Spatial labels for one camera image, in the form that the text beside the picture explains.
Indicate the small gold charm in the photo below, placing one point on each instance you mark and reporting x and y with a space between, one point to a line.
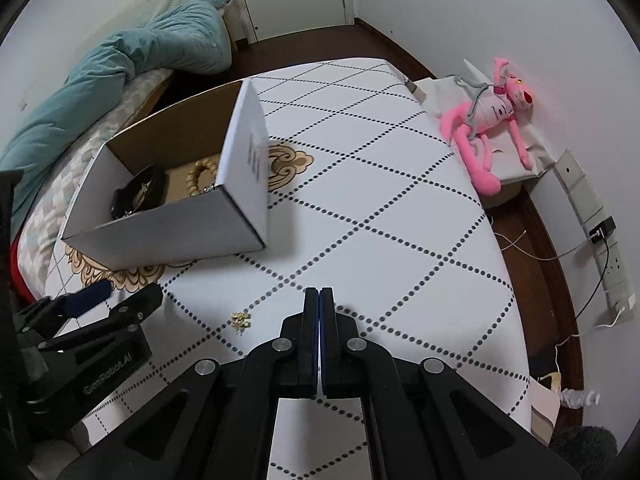
241 321

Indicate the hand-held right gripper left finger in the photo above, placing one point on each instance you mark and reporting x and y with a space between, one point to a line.
310 325

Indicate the black charger plug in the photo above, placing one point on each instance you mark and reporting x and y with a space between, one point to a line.
601 229

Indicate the checkered pillow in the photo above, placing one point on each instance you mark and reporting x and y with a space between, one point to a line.
60 175

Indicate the teal duvet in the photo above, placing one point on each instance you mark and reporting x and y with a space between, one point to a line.
100 75

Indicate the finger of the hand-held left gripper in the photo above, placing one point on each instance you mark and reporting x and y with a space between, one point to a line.
87 297
140 305

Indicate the red blanket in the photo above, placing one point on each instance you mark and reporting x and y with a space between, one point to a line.
22 265

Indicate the white cardboard box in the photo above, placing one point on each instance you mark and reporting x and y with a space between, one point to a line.
165 235

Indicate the pink plush toy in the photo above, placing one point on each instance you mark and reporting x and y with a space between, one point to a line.
492 107

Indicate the white power strip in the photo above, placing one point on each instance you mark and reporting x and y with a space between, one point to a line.
582 190

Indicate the white diamond pattern tablecloth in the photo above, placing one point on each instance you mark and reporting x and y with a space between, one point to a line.
375 200

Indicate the clear plastic water bottle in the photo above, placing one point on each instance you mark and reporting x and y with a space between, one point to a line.
577 398

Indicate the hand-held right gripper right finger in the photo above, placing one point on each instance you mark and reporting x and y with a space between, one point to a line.
327 325

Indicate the beige paper bag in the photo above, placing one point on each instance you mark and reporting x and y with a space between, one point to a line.
545 410

